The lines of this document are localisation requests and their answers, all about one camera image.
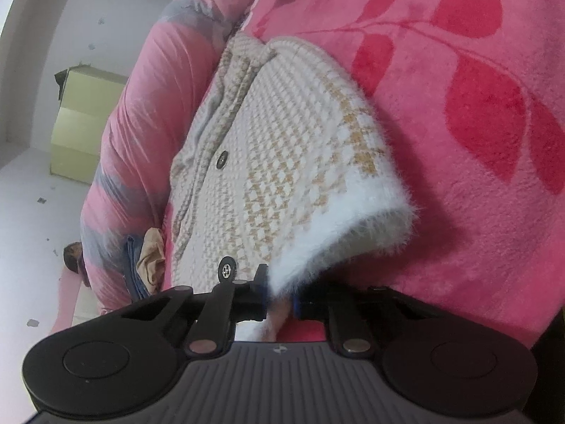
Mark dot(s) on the beige white checked knit cardigan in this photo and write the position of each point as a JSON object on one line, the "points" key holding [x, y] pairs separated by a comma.
{"points": [[287, 141]]}

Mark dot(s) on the blue jeans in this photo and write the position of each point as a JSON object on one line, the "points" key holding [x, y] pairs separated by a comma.
{"points": [[134, 274]]}

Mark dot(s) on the dark brown object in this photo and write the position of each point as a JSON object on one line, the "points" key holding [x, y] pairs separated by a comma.
{"points": [[73, 256]]}

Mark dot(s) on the pink grey rolled quilt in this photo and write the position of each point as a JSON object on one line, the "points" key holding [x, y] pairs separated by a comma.
{"points": [[141, 119]]}

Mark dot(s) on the tan cloth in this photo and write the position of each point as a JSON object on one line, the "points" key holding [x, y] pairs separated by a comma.
{"points": [[150, 256]]}

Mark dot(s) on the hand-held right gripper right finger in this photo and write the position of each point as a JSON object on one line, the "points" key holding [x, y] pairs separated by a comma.
{"points": [[300, 307]]}

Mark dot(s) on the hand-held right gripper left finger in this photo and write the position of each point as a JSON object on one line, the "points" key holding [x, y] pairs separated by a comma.
{"points": [[260, 291]]}

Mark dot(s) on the yellow green cabinet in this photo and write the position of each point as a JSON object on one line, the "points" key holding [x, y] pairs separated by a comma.
{"points": [[79, 132]]}

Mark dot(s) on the pink floral bed sheet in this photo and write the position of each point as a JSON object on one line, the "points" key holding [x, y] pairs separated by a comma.
{"points": [[441, 212]]}

